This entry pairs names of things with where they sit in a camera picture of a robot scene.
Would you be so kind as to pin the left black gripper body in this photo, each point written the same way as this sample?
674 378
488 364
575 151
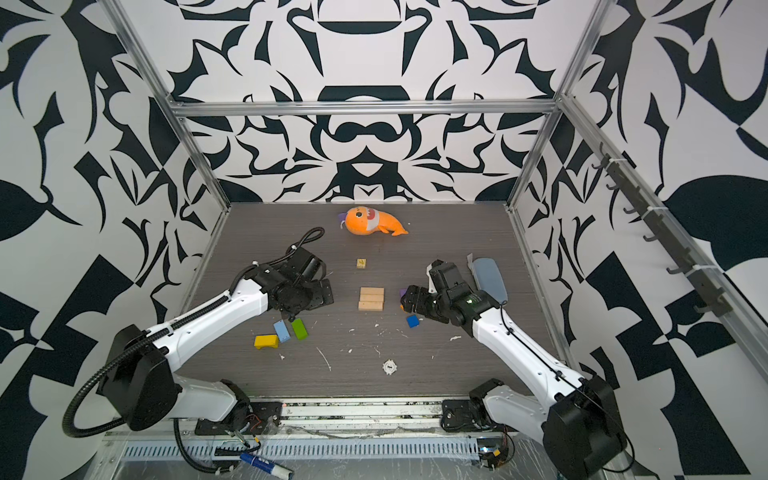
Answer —
304 292

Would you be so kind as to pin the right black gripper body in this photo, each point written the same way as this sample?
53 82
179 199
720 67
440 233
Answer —
438 307

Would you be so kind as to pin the natural wood plank block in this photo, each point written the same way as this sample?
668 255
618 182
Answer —
375 306

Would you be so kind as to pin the natural wood rectangular block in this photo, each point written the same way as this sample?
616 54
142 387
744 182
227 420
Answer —
378 291

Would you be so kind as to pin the natural wood long block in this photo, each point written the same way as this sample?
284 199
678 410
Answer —
371 298

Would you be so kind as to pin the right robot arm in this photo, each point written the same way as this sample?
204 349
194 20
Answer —
575 419

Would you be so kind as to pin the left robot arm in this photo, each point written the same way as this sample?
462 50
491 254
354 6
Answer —
140 378

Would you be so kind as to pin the green wood block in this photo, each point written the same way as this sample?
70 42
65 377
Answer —
299 329

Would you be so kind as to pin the light blue wood block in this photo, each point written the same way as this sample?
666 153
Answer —
281 331

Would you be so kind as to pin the yellow wood arch block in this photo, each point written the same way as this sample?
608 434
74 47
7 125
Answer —
266 341

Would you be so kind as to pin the blue wood cube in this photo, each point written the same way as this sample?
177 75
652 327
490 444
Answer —
413 321

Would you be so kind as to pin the grey blue pouch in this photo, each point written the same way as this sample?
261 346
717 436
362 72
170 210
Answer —
487 277

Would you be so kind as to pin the white gear shaped piece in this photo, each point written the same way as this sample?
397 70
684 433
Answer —
389 367

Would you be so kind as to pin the orange plush fish toy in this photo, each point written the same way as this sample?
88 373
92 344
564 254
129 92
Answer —
364 221

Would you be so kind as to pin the small green circuit board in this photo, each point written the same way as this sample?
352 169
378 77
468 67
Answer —
493 451

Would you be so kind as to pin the blue white marker pen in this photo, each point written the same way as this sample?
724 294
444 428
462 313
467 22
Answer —
267 466

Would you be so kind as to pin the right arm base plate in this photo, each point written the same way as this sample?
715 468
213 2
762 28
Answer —
464 415

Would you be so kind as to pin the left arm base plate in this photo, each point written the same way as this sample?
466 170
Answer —
248 420

